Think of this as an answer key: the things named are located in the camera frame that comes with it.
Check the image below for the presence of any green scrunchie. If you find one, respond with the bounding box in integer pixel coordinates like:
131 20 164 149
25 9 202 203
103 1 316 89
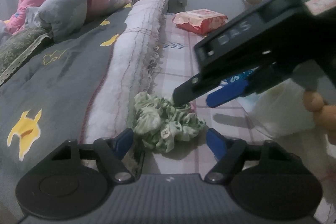
133 92 206 153

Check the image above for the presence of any person right hand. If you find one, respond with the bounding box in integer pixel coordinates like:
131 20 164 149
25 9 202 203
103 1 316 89
303 90 336 145

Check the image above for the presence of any small cardboard box background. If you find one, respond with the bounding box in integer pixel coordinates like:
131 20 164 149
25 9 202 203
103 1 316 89
241 0 262 10

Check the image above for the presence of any white plastic bag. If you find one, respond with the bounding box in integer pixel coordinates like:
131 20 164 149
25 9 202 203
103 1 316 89
235 79 315 139

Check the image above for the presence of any grey bed sheet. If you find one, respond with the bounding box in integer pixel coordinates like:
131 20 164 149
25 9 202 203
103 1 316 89
1 7 131 218

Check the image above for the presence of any white striped rolled blanket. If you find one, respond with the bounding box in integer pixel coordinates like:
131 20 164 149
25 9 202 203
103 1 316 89
79 0 169 143

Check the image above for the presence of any red tissue pack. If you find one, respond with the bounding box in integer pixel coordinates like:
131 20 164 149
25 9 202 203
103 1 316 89
173 9 228 35

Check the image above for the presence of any green patterned blanket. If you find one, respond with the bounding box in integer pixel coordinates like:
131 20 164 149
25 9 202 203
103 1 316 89
1 27 50 85

